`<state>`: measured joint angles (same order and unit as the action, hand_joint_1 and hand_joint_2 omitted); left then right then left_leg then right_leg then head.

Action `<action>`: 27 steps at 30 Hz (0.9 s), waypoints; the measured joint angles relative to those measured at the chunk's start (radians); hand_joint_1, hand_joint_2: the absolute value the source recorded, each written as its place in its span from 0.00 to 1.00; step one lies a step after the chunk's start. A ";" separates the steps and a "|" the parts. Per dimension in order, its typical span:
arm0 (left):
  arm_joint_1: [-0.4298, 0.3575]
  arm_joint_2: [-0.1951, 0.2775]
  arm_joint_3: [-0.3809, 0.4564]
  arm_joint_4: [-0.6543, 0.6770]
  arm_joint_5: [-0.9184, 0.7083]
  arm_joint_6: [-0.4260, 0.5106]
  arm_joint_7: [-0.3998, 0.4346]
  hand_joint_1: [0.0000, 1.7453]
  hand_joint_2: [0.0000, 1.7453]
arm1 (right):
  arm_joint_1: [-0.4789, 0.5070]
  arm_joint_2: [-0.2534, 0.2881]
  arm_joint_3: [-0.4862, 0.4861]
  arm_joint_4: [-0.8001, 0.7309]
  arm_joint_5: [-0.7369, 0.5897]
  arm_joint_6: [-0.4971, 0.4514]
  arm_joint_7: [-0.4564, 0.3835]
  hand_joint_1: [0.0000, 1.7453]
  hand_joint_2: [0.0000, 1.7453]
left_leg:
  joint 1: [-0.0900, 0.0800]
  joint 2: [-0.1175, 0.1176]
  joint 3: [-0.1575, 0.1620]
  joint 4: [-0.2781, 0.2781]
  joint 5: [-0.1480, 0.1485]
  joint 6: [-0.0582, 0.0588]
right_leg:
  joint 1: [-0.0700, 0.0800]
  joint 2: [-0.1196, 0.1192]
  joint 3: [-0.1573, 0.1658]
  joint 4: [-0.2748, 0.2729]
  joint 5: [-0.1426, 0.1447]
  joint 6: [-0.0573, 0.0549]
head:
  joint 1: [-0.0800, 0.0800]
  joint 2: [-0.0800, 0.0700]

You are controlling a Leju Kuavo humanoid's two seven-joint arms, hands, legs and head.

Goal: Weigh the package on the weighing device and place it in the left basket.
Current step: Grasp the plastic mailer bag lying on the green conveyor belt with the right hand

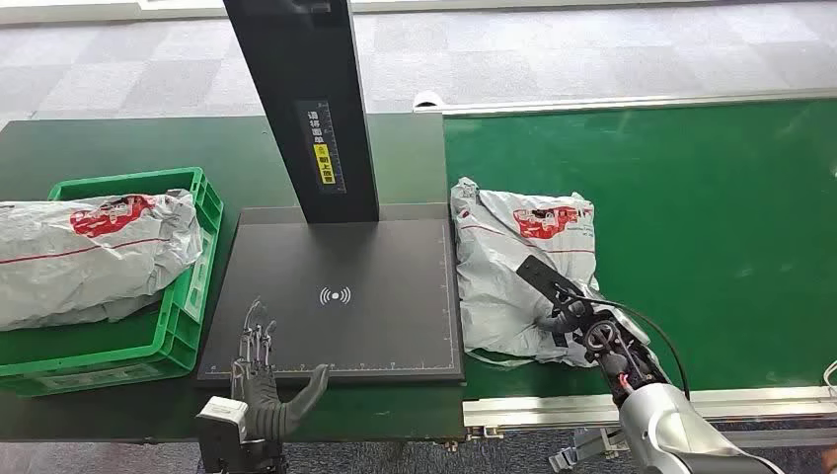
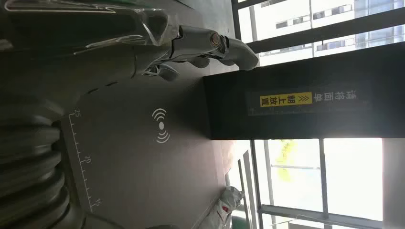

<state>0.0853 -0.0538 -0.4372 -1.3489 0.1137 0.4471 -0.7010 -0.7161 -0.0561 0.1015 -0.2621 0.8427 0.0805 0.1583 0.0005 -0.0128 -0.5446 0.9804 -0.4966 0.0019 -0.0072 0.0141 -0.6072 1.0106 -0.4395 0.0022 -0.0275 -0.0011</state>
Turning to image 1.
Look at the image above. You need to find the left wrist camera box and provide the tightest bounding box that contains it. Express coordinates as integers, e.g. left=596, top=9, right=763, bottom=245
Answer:
left=195, top=395, right=250, bottom=442

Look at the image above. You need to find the aluminium conveyor side rail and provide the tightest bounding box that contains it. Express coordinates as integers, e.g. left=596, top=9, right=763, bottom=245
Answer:
left=462, top=385, right=837, bottom=434
left=413, top=88, right=837, bottom=118

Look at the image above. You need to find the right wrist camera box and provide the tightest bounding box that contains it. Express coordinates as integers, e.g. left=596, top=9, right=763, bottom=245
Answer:
left=515, top=255, right=584, bottom=303

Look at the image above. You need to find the grey plastic mailer package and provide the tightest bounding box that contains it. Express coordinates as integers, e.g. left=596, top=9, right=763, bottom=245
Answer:
left=449, top=176, right=655, bottom=369
left=0, top=190, right=204, bottom=333

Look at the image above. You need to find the black weighing scale platform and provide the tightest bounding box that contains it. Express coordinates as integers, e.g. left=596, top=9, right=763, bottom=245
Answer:
left=195, top=203, right=466, bottom=391

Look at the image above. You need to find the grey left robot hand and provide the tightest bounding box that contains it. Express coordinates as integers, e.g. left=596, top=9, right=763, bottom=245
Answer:
left=228, top=297, right=332, bottom=441

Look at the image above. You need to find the dark green table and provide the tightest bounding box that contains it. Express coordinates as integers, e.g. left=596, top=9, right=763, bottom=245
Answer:
left=0, top=112, right=468, bottom=446

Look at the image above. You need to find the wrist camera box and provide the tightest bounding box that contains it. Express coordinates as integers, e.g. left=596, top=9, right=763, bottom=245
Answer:
left=195, top=395, right=250, bottom=442
left=515, top=255, right=584, bottom=303

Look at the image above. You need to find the green plastic basket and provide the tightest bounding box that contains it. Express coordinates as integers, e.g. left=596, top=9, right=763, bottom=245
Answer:
left=0, top=166, right=225, bottom=398

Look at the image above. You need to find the grey metal conveyor bracket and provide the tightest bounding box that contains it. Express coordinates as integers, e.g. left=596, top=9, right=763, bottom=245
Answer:
left=548, top=428, right=631, bottom=474

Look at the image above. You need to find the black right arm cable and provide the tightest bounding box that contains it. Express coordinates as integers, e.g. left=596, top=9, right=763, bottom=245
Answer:
left=569, top=295, right=692, bottom=402

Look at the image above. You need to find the black scale column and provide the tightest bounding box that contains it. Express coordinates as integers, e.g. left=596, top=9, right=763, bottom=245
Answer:
left=222, top=0, right=381, bottom=226

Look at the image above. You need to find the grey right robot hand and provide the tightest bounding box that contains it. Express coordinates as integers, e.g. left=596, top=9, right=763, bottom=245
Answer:
left=533, top=297, right=594, bottom=349

